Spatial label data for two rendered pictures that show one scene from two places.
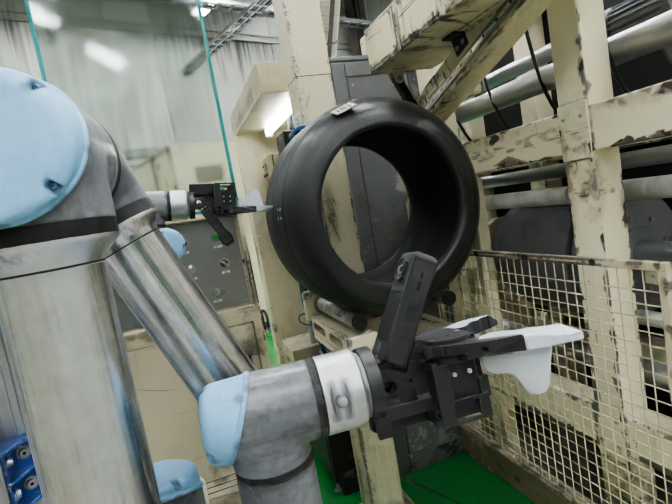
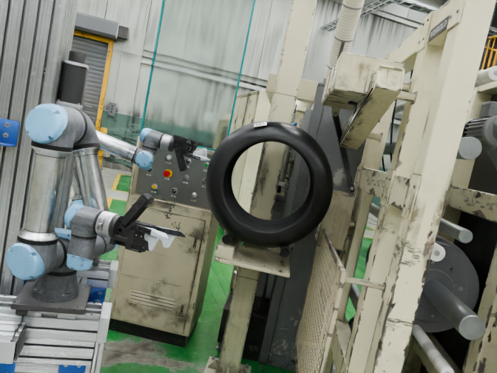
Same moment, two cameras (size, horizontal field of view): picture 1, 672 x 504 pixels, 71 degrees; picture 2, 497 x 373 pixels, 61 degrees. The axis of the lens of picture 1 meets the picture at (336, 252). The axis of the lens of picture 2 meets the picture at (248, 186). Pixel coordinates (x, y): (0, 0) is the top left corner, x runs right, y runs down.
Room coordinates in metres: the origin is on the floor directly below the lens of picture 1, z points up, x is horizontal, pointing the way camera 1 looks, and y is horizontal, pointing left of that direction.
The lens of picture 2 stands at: (-0.57, -0.81, 1.37)
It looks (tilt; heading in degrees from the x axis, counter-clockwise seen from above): 6 degrees down; 22
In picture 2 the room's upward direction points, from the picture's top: 12 degrees clockwise
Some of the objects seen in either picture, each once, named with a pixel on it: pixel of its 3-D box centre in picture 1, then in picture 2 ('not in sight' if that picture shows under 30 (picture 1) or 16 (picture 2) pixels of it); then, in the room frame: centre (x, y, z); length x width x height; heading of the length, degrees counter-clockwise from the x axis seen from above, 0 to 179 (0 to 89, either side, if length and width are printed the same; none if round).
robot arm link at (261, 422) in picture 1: (263, 413); (86, 220); (0.43, 0.09, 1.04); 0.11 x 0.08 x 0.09; 102
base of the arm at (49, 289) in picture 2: not in sight; (57, 280); (0.53, 0.27, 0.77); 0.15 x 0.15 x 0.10
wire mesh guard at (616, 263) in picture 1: (527, 369); (314, 317); (1.32, -0.49, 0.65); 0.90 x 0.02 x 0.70; 18
